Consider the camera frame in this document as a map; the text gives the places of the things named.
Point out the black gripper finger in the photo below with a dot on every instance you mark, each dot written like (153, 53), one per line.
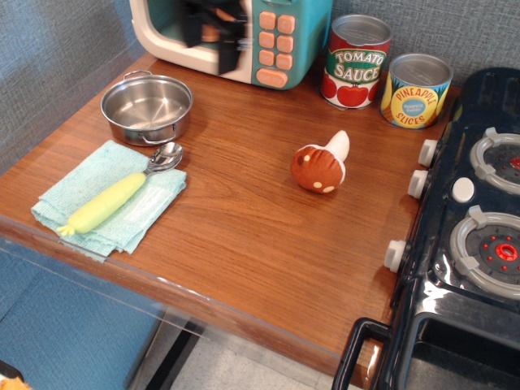
(232, 42)
(194, 30)

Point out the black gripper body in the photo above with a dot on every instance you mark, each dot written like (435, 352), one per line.
(215, 13)

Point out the brown toy mushroom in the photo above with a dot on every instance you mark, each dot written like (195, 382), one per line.
(321, 169)

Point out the stainless steel bowl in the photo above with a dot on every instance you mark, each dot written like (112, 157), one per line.
(145, 109)

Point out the teal toy microwave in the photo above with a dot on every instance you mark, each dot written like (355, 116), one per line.
(285, 39)

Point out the tomato sauce can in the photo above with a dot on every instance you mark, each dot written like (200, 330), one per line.
(357, 51)

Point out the pineapple slices can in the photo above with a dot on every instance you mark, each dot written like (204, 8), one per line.
(416, 87)

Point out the teal folded cloth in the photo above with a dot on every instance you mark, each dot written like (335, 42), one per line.
(125, 229)

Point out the dark blue toy stove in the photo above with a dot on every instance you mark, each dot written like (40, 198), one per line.
(455, 306)

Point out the orange object bottom left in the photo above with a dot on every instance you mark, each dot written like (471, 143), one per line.
(14, 384)

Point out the spoon with yellow-green handle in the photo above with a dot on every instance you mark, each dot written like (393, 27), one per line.
(106, 203)

